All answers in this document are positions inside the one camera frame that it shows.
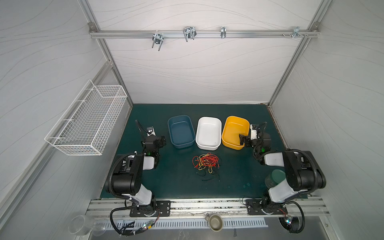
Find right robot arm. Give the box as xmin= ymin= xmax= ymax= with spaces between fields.
xmin=239 ymin=122 xmax=326 ymax=215

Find red yellow cables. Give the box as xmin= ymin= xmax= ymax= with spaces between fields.
xmin=191 ymin=152 xmax=221 ymax=182

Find small metal cup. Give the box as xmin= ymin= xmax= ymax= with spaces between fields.
xmin=205 ymin=214 xmax=224 ymax=232

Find white wire basket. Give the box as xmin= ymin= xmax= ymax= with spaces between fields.
xmin=45 ymin=80 xmax=127 ymax=156

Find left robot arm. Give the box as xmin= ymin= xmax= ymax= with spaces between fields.
xmin=106 ymin=120 xmax=166 ymax=210

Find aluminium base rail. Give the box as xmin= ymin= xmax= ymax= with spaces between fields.
xmin=86 ymin=197 xmax=330 ymax=220

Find white plastic bin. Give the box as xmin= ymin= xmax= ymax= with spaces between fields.
xmin=196 ymin=117 xmax=222 ymax=151

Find blue plastic bin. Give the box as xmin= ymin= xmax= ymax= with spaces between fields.
xmin=168 ymin=115 xmax=196 ymax=149

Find yellow plastic bin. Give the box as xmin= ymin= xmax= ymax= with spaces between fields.
xmin=222 ymin=116 xmax=250 ymax=151

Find clear glass cup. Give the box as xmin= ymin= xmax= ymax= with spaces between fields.
xmin=68 ymin=215 xmax=106 ymax=237

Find aluminium crossbar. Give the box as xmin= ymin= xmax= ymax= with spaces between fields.
xmin=90 ymin=27 xmax=321 ymax=39

